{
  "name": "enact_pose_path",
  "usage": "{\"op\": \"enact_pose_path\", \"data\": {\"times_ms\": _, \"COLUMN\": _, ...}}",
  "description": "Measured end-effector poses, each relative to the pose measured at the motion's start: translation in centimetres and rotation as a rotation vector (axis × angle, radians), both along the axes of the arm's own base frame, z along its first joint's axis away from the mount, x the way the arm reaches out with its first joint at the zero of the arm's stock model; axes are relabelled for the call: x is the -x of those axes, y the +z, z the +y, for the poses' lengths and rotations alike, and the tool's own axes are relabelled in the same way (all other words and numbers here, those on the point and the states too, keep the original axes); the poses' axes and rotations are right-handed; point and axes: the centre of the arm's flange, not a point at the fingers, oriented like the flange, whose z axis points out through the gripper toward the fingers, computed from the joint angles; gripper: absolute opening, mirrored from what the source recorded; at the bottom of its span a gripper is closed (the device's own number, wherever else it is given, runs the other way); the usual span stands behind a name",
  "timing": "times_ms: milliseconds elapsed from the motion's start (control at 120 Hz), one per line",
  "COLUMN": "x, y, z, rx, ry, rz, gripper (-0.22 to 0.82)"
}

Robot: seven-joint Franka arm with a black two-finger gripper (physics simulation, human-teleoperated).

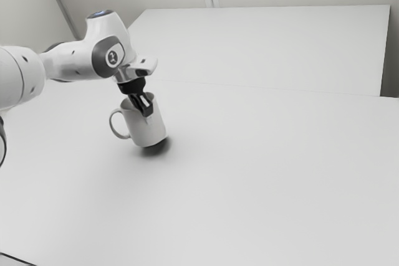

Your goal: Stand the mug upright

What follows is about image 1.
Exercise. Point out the white ceramic mug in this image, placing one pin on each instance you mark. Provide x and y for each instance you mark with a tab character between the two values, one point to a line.
145	129

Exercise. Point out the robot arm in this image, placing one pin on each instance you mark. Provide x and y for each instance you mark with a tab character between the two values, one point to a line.
78	57

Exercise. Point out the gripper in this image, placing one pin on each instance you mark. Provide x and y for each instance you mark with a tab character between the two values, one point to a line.
131	87

